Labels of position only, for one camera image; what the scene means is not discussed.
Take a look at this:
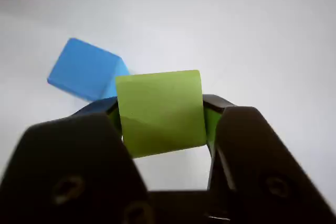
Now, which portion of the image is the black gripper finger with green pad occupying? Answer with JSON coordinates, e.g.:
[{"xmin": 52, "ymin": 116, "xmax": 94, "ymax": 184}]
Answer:
[
  {"xmin": 202, "ymin": 94, "xmax": 336, "ymax": 224},
  {"xmin": 0, "ymin": 97, "xmax": 155, "ymax": 224}
]

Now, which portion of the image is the blue cube block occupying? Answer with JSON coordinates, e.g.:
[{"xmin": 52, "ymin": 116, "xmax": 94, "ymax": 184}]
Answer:
[{"xmin": 47, "ymin": 37, "xmax": 131, "ymax": 102}]

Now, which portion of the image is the green cube block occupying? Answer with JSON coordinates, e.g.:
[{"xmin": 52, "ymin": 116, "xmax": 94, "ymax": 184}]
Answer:
[{"xmin": 115, "ymin": 69, "xmax": 207, "ymax": 159}]

